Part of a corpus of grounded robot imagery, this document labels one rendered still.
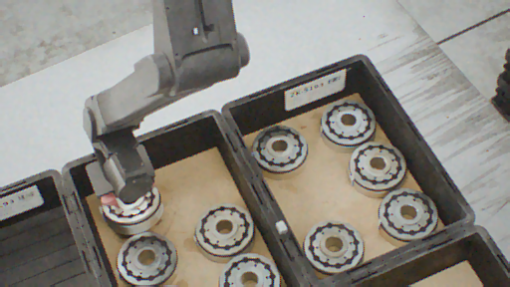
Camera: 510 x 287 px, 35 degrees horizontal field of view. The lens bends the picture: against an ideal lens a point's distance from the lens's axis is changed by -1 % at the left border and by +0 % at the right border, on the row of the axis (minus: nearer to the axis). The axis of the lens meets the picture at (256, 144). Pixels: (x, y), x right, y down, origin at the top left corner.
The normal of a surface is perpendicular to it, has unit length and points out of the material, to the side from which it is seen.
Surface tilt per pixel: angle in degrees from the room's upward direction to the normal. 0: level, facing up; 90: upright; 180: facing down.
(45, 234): 0
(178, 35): 57
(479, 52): 0
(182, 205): 0
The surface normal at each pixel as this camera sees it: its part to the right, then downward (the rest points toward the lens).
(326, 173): -0.04, -0.56
